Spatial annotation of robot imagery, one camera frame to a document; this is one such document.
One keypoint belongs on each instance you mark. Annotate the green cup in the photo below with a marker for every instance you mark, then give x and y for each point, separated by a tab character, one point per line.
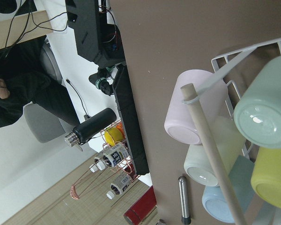
264	110

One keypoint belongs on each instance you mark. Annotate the light blue cup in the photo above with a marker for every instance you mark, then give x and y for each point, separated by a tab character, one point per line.
213	199

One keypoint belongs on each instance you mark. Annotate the yellow cup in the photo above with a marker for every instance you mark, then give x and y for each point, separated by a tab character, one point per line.
266	176

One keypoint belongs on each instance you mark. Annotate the black water bottle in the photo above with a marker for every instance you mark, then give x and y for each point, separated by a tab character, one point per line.
83	132

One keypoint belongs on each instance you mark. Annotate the silver metal pen tube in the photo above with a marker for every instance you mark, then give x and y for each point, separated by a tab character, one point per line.
186	218

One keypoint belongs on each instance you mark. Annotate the seated person in black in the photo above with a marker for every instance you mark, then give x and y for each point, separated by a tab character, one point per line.
23	80

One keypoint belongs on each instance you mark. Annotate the wooden rack handle rod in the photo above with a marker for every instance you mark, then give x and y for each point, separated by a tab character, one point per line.
191	99

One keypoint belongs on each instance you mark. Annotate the copper wire basket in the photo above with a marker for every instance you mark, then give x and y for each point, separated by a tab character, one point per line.
115	156

